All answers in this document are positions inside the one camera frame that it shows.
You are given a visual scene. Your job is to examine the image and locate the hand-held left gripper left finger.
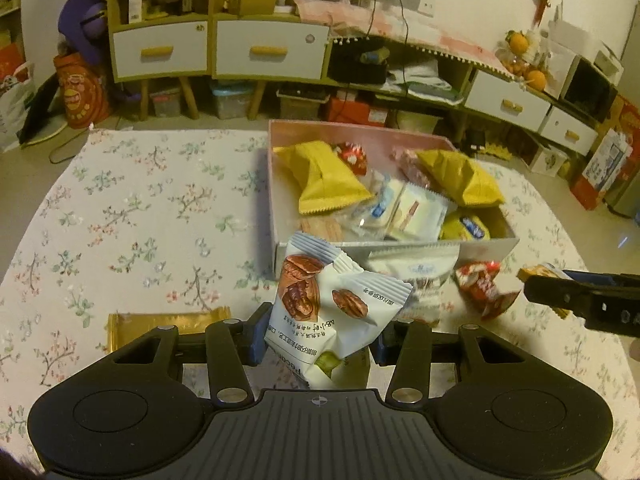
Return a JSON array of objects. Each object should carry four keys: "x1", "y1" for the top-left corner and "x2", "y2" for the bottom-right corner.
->
[{"x1": 112, "y1": 302, "x2": 274, "y2": 406}]

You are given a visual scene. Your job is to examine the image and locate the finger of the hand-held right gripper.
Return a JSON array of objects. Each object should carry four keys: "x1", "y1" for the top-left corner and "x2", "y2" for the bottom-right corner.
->
[
  {"x1": 523, "y1": 274, "x2": 640, "y2": 334},
  {"x1": 562, "y1": 269, "x2": 640, "y2": 289}
]

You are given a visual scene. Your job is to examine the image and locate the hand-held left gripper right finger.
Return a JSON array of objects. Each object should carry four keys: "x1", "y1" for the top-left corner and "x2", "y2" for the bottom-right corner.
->
[{"x1": 375, "y1": 321, "x2": 528, "y2": 406}]

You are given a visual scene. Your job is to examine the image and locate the white orange biscuit packet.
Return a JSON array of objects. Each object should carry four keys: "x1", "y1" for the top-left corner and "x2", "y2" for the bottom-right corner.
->
[{"x1": 517, "y1": 263, "x2": 572, "y2": 319}]

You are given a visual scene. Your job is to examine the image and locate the white pecan snack packet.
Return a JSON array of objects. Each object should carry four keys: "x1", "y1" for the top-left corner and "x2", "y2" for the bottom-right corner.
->
[
  {"x1": 263, "y1": 231, "x2": 414, "y2": 392},
  {"x1": 366, "y1": 254, "x2": 459, "y2": 329}
]

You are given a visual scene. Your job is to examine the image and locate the yellow packet with blue label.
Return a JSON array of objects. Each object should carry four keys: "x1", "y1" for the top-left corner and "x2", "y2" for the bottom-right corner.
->
[{"x1": 439, "y1": 210, "x2": 494, "y2": 242}]

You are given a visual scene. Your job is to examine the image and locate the clear cracker packet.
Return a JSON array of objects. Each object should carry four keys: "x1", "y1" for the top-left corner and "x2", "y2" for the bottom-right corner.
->
[{"x1": 300, "y1": 215, "x2": 347, "y2": 244}]

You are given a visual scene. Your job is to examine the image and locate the cream white snack packet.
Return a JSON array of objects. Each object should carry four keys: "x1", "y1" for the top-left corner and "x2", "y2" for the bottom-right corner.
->
[{"x1": 386, "y1": 182, "x2": 451, "y2": 241}]

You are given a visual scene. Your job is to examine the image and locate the pink cardboard box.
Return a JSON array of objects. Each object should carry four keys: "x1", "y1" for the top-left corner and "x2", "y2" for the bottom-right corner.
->
[{"x1": 267, "y1": 119, "x2": 521, "y2": 282}]

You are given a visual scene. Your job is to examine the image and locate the plain yellow snack packet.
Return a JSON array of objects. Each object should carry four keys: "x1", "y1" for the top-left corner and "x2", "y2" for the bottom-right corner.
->
[
  {"x1": 272, "y1": 140, "x2": 374, "y2": 216},
  {"x1": 416, "y1": 148, "x2": 506, "y2": 208}
]

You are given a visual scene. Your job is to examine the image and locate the small red shiny packet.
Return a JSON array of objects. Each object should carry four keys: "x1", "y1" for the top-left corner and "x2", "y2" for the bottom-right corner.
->
[{"x1": 335, "y1": 140, "x2": 369, "y2": 177}]

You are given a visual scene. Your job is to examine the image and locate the flat gold packet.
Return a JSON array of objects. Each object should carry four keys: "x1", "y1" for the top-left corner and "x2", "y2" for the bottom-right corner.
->
[{"x1": 108, "y1": 309, "x2": 234, "y2": 352}]

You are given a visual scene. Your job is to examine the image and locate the grey trash can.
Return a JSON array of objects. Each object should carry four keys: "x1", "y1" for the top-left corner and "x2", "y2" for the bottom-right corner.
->
[{"x1": 604, "y1": 159, "x2": 640, "y2": 219}]

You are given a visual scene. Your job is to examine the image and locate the red-brown snack packet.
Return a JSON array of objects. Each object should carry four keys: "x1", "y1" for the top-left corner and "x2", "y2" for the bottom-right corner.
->
[{"x1": 454, "y1": 261, "x2": 521, "y2": 322}]

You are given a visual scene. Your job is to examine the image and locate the red printed carton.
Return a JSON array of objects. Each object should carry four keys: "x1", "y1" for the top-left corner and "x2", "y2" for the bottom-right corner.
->
[{"x1": 570, "y1": 94, "x2": 640, "y2": 212}]

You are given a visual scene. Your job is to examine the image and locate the black microwave oven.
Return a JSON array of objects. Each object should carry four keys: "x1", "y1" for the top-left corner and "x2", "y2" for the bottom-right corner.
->
[{"x1": 559, "y1": 54, "x2": 619, "y2": 122}]

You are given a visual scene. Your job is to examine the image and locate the pink candy packet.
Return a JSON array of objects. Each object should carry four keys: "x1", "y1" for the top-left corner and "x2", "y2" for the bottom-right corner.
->
[{"x1": 392, "y1": 147, "x2": 427, "y2": 187}]

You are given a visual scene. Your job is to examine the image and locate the floral tablecloth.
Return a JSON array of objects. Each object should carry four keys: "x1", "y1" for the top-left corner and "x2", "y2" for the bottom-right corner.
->
[{"x1": 0, "y1": 127, "x2": 627, "y2": 461}]

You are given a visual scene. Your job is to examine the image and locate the low yellow white cabinet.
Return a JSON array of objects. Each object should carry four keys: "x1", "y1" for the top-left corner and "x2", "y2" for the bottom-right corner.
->
[{"x1": 324, "y1": 35, "x2": 602, "y2": 162}]

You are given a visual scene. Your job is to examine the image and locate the pile of oranges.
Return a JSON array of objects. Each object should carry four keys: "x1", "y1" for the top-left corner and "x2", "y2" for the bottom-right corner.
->
[{"x1": 502, "y1": 29, "x2": 549, "y2": 92}]

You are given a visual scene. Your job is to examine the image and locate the red box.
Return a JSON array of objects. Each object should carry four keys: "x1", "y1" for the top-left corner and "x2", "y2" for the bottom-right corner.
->
[{"x1": 324, "y1": 96, "x2": 389, "y2": 129}]

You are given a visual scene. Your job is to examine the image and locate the clear bin with teal lid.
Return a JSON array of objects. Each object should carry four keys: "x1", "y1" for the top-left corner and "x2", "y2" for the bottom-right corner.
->
[{"x1": 209, "y1": 81, "x2": 254, "y2": 121}]

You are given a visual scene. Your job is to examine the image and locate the grey storage bin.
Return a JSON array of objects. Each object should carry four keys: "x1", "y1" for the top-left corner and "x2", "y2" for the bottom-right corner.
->
[{"x1": 277, "y1": 86, "x2": 326, "y2": 121}]

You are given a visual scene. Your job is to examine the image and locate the clear storage bin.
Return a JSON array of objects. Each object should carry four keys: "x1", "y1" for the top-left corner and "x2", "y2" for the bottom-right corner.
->
[{"x1": 149, "y1": 85, "x2": 184, "y2": 119}]

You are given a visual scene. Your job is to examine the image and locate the black electronic device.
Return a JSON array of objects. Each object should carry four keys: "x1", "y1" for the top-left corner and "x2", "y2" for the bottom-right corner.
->
[{"x1": 329, "y1": 41, "x2": 389, "y2": 87}]

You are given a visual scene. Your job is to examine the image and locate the white drawer with round sticker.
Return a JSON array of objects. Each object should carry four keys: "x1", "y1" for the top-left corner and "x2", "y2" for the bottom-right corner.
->
[{"x1": 214, "y1": 19, "x2": 329, "y2": 82}]

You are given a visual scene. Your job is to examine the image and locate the orange printed bag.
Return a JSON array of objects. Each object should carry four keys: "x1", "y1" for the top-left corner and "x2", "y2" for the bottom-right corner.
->
[{"x1": 53, "y1": 51, "x2": 114, "y2": 129}]

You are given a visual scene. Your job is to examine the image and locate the pink cloth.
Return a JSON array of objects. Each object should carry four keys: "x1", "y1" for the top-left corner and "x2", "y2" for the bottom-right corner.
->
[{"x1": 294, "y1": 0, "x2": 517, "y2": 77}]

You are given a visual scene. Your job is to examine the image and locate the plain white cabinet drawer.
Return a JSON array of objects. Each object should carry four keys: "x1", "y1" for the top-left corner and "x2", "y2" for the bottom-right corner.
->
[{"x1": 110, "y1": 24, "x2": 209, "y2": 79}]

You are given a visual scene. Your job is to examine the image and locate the black flat screen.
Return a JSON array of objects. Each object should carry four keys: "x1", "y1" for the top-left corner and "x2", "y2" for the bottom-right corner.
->
[{"x1": 16, "y1": 76, "x2": 69, "y2": 149}]

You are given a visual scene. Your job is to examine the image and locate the white shopping bag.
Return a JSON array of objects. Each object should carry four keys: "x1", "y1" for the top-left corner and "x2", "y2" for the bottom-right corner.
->
[{"x1": 0, "y1": 61, "x2": 37, "y2": 152}]

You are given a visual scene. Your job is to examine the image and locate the yellow white storage cabinet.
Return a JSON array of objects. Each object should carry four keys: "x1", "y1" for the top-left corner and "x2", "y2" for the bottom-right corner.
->
[{"x1": 106, "y1": 0, "x2": 332, "y2": 122}]

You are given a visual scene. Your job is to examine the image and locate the purple plush toy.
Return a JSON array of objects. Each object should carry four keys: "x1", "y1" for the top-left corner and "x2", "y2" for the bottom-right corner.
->
[{"x1": 57, "y1": 0, "x2": 109, "y2": 67}]

